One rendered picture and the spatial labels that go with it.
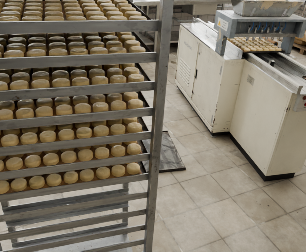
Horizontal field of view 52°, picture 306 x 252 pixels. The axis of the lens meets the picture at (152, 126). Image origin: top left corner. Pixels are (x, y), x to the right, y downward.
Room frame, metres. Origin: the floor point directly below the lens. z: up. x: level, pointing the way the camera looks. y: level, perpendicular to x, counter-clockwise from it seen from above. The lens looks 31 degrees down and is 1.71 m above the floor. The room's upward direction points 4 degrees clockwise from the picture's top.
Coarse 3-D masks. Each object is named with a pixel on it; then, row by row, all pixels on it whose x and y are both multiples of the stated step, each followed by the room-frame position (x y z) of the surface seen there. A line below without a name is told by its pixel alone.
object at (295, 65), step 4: (276, 52) 2.75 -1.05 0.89; (280, 52) 2.74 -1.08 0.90; (272, 56) 2.80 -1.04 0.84; (276, 56) 2.74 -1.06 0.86; (280, 56) 2.69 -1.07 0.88; (284, 56) 2.64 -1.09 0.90; (280, 60) 2.68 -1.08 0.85; (284, 60) 2.63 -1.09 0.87; (288, 60) 2.58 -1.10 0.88; (292, 60) 2.53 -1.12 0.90; (288, 64) 2.56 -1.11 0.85; (292, 64) 2.52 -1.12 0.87; (296, 64) 2.47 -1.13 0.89; (300, 64) 2.45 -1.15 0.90; (292, 68) 2.50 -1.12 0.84; (296, 68) 2.46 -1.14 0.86; (300, 68) 2.42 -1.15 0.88; (304, 68) 2.37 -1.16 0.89; (300, 72) 2.40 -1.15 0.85; (304, 72) 2.36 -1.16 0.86
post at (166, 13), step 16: (160, 0) 0.87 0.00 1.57; (160, 16) 0.86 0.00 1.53; (160, 32) 0.85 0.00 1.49; (160, 48) 0.85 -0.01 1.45; (160, 64) 0.85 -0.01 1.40; (160, 80) 0.85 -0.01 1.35; (160, 96) 0.85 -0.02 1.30; (160, 112) 0.85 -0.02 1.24; (160, 128) 0.86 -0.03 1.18; (160, 144) 0.86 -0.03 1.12; (144, 240) 0.87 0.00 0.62
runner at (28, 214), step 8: (144, 192) 0.87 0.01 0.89; (96, 200) 0.82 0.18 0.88; (104, 200) 0.83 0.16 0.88; (112, 200) 0.84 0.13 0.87; (120, 200) 0.85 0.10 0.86; (128, 200) 0.86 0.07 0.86; (48, 208) 0.77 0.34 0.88; (56, 208) 0.77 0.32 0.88; (64, 208) 0.78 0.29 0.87; (72, 208) 0.79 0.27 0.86; (80, 208) 0.80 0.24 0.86; (0, 216) 0.72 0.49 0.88; (8, 216) 0.72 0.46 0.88; (16, 216) 0.73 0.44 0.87; (24, 216) 0.74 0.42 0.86; (32, 216) 0.75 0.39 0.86
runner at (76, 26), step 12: (0, 24) 0.75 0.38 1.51; (12, 24) 0.76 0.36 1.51; (24, 24) 0.77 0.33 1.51; (36, 24) 0.78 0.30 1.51; (48, 24) 0.79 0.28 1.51; (60, 24) 0.80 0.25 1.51; (72, 24) 0.81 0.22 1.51; (84, 24) 0.81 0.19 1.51; (96, 24) 0.82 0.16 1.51; (108, 24) 0.83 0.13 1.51; (120, 24) 0.84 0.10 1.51; (132, 24) 0.85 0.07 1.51; (144, 24) 0.87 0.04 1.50; (156, 24) 0.88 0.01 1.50
